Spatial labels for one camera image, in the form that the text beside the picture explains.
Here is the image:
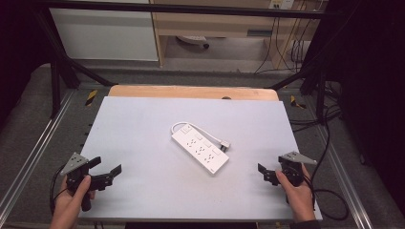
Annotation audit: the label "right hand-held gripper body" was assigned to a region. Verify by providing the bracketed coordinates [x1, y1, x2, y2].
[278, 150, 319, 188]

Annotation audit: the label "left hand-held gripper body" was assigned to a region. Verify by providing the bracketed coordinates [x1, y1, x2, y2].
[60, 152, 97, 213]

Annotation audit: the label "white power cord with plug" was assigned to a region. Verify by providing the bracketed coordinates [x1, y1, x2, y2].
[170, 121, 232, 154]

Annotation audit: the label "white power strip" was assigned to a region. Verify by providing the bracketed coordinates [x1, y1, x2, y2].
[171, 123, 230, 176]
[176, 34, 211, 50]

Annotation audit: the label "person's right hand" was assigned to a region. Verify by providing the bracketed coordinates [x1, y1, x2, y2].
[274, 164, 317, 224]

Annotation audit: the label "person's left hand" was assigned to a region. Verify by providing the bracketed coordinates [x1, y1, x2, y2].
[50, 175, 96, 229]

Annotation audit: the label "yellow black tape strip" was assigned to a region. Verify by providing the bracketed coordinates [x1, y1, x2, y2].
[84, 89, 98, 108]
[289, 94, 308, 110]

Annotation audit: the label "wooden table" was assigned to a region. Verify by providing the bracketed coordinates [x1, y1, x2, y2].
[107, 84, 280, 102]

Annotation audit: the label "black curtain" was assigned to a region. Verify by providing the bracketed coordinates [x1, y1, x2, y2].
[318, 0, 405, 211]

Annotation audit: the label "white cabinet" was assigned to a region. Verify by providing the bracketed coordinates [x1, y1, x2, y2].
[49, 0, 160, 62]

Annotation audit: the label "white power strip under desk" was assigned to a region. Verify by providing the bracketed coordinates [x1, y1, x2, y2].
[176, 34, 211, 50]

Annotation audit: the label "light wooden desk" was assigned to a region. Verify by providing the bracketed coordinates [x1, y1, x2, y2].
[149, 0, 321, 69]

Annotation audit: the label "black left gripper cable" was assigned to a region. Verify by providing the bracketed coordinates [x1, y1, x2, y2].
[49, 164, 70, 218]

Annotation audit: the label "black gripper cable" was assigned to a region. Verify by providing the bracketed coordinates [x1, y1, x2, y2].
[49, 164, 70, 218]
[305, 120, 351, 221]

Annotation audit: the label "aluminium floor rail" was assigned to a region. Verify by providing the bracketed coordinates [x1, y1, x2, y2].
[314, 125, 374, 229]
[0, 90, 76, 218]

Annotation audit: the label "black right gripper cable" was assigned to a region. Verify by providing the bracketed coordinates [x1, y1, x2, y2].
[305, 120, 351, 221]

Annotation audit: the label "bundle of black floor cables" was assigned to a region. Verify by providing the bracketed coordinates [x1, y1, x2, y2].
[288, 79, 344, 134]

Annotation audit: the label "black metal frame stand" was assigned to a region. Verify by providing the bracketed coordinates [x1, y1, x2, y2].
[33, 9, 117, 119]
[268, 61, 330, 124]

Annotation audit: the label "hanging black cables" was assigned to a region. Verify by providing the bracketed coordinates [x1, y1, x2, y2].
[253, 9, 311, 74]

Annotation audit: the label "white wall socket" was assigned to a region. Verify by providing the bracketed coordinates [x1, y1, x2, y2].
[268, 0, 295, 10]

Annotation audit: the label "black metal frame bar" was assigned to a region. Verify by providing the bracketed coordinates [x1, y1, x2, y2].
[36, 0, 333, 20]

